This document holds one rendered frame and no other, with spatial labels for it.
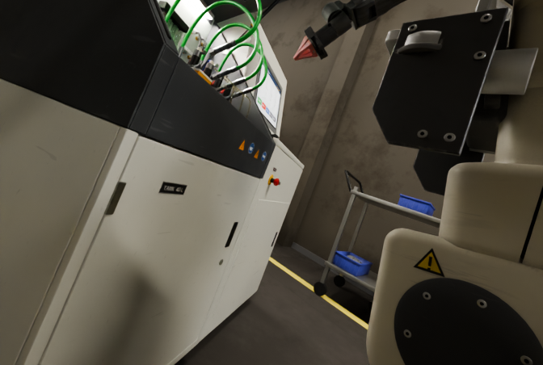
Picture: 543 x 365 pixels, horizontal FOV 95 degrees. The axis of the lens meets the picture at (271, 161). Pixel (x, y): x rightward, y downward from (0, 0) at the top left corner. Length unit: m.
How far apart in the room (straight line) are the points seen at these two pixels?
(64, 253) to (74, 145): 0.18
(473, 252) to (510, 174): 0.08
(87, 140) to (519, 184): 0.58
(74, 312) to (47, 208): 0.19
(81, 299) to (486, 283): 0.58
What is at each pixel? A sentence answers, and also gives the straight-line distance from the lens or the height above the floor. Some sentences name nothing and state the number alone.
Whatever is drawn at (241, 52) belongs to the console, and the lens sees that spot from 1.35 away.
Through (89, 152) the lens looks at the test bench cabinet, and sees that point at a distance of 0.53.
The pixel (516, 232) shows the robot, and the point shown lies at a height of 0.83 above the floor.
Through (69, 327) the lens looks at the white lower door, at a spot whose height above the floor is 0.43.
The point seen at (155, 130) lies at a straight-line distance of 0.52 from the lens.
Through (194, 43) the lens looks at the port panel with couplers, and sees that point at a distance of 1.36.
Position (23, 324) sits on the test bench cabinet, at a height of 0.44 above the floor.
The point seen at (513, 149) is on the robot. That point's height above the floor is 0.92.
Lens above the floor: 0.80
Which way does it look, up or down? 4 degrees up
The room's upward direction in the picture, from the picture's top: 21 degrees clockwise
